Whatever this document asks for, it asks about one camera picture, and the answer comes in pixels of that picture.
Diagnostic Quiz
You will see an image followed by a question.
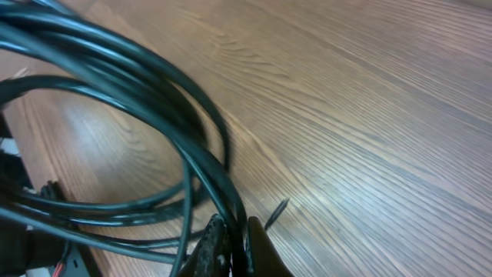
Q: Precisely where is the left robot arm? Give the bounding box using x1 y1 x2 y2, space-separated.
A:
1 117 102 277

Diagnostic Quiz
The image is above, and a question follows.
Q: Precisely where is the black usb cable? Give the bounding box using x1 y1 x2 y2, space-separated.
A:
0 75 216 277
0 0 249 277

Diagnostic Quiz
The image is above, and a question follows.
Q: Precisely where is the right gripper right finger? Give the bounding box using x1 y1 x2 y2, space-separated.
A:
246 198 294 277

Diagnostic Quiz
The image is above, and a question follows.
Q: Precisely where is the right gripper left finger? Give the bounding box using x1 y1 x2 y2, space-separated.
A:
178 214 231 277

